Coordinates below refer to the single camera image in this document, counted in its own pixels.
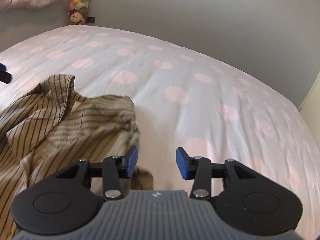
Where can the dark wall socket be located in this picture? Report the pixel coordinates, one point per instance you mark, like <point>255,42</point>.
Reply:
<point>90,19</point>

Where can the beige striped shirt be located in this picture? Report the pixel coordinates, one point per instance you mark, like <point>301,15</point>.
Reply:
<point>75,125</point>

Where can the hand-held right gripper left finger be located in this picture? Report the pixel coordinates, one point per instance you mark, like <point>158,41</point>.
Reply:
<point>132,161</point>

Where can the cream wardrobe door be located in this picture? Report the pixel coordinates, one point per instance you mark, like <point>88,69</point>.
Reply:
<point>312,97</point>

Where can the pink dotted bed sheet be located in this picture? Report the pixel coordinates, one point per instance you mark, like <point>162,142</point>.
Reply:
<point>200,80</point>

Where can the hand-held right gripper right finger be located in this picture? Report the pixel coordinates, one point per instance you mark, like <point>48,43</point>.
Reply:
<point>181,162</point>

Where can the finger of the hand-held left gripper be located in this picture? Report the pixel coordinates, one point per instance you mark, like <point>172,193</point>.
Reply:
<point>4,76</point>

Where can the hanging bag of plush toys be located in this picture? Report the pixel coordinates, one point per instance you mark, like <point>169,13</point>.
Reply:
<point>77,7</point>

